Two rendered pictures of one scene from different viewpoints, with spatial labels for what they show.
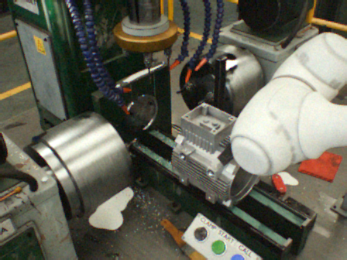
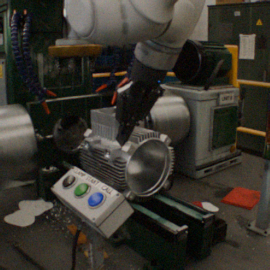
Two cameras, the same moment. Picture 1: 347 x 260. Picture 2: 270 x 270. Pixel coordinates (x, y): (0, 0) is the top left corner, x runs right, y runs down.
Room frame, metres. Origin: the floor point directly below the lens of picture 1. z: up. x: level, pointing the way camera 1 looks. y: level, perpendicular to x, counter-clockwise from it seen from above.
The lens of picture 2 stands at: (-0.03, -0.24, 1.32)
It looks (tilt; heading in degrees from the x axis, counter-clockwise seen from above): 15 degrees down; 6
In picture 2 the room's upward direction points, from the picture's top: straight up
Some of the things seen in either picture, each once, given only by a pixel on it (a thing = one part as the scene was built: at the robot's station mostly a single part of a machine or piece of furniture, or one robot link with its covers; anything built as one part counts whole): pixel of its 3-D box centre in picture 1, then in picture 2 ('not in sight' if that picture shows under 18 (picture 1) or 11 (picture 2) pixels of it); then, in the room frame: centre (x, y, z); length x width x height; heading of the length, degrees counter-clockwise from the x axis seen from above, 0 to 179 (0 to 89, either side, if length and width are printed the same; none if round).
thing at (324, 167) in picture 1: (320, 163); (242, 197); (1.05, -0.53, 0.80); 0.15 x 0.12 x 0.01; 148
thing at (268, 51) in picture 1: (265, 69); (199, 123); (1.43, -0.39, 0.99); 0.35 x 0.31 x 0.37; 134
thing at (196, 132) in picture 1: (208, 128); (117, 123); (0.87, -0.10, 1.11); 0.12 x 0.11 x 0.07; 45
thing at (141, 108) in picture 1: (141, 114); (70, 134); (1.09, 0.10, 1.02); 0.15 x 0.02 x 0.15; 134
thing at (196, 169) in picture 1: (218, 159); (126, 158); (0.84, -0.13, 1.02); 0.20 x 0.19 x 0.19; 45
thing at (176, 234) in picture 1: (183, 241); (84, 241); (0.72, -0.03, 0.80); 0.21 x 0.05 x 0.01; 39
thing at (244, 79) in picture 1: (225, 81); (156, 120); (1.25, -0.20, 1.04); 0.41 x 0.25 x 0.25; 134
